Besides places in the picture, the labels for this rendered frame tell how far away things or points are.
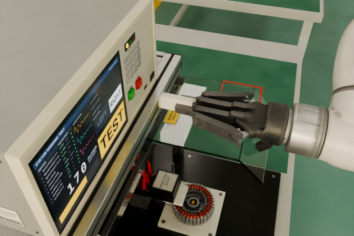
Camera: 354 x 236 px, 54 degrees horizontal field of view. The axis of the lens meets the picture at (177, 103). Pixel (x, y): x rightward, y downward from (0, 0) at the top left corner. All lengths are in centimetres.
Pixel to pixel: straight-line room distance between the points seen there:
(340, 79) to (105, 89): 40
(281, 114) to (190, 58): 98
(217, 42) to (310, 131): 112
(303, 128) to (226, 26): 280
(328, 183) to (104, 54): 177
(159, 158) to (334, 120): 63
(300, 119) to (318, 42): 273
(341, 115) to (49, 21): 53
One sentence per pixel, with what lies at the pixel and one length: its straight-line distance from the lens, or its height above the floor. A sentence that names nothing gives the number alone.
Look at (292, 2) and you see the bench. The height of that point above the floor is 75.
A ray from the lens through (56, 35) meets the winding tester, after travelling 64.
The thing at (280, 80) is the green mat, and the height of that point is 75.
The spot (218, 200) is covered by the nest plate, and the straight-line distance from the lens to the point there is 101.
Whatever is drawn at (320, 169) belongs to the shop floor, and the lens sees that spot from 221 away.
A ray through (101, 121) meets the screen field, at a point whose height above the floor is 122.
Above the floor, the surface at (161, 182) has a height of 87.
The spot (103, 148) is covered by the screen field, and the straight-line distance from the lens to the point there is 63.
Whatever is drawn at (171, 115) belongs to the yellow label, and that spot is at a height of 107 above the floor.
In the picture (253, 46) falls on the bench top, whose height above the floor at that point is 75.
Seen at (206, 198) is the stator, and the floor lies 82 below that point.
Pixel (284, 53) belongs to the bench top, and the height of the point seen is 75.
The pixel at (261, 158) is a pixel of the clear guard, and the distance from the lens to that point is 80.
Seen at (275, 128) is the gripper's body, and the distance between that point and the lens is 61.
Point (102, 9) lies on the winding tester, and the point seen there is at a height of 132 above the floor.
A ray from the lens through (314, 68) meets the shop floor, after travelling 297.
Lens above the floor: 162
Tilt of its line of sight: 42 degrees down
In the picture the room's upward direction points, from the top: straight up
